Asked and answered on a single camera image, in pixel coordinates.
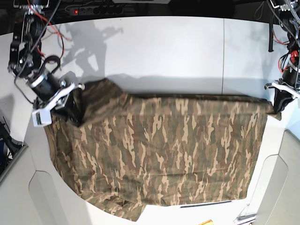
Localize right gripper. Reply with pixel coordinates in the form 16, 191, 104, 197
28, 72, 85, 126

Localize black equipment at left edge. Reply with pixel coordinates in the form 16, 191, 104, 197
0, 122, 23, 168

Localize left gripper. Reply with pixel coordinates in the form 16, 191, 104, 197
264, 63, 300, 114

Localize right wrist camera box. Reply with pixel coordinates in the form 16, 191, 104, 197
32, 108, 52, 127

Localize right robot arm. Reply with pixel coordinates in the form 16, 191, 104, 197
7, 0, 85, 127

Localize grey stapler tool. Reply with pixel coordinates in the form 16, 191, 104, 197
233, 204, 256, 225

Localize camouflage T-shirt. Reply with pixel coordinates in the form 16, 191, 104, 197
45, 80, 281, 211

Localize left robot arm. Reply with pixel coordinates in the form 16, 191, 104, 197
264, 0, 300, 113

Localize orange object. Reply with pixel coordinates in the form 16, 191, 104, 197
200, 220, 214, 225

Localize black power strip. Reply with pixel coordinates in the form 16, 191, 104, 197
65, 5, 124, 16

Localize black strap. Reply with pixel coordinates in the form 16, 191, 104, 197
268, 21, 275, 53

